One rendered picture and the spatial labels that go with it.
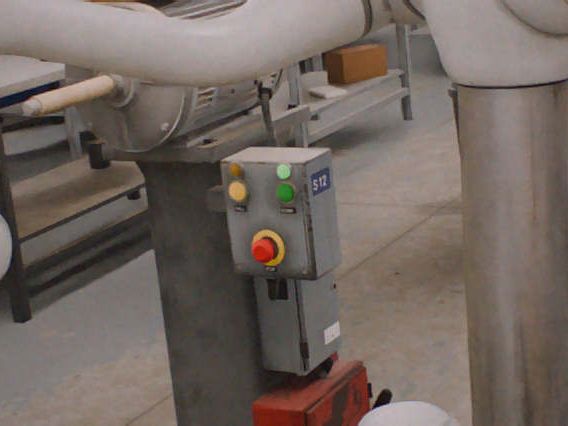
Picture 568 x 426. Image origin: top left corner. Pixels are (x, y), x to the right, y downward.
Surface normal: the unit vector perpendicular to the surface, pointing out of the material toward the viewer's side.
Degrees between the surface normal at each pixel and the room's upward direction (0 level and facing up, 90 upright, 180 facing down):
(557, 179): 90
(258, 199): 90
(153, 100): 93
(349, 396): 90
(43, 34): 104
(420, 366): 0
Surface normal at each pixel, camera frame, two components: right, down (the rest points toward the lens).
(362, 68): 0.54, 0.15
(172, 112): -0.05, 0.48
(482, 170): -0.71, 0.21
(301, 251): -0.49, 0.27
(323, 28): 0.46, 0.41
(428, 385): -0.11, -0.96
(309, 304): 0.87, 0.04
